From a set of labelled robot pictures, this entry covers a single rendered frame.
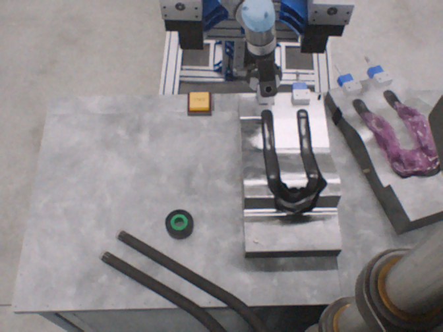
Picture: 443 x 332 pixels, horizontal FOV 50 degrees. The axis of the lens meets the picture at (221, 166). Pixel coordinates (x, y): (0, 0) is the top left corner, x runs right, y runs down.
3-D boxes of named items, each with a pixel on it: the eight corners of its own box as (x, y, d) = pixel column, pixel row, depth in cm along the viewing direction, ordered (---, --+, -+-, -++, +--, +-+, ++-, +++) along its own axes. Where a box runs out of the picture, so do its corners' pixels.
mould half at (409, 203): (324, 99, 158) (331, 79, 149) (394, 80, 162) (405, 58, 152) (397, 235, 136) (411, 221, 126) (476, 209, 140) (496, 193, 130)
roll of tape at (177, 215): (178, 245, 134) (177, 241, 131) (160, 225, 137) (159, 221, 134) (199, 227, 137) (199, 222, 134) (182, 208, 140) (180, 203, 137)
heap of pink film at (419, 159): (353, 114, 148) (360, 99, 141) (405, 100, 151) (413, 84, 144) (393, 186, 137) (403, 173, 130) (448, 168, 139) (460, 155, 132)
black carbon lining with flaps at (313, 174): (258, 113, 147) (260, 95, 139) (310, 112, 148) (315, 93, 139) (265, 217, 131) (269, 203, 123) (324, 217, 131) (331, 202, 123)
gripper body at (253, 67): (275, 52, 137) (274, 26, 126) (277, 78, 134) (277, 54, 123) (249, 55, 138) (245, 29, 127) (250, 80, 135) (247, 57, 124)
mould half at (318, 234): (237, 110, 156) (238, 84, 144) (316, 109, 157) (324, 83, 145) (244, 258, 133) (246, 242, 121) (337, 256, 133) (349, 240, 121)
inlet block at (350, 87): (327, 72, 160) (330, 60, 156) (341, 68, 161) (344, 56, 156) (344, 101, 154) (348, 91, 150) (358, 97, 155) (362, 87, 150)
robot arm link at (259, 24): (259, -16, 112) (281, 6, 109) (262, 14, 123) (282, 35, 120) (232, 2, 112) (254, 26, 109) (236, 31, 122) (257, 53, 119)
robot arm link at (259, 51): (276, 45, 119) (244, 49, 120) (277, 55, 123) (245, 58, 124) (274, 20, 121) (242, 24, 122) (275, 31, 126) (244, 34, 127)
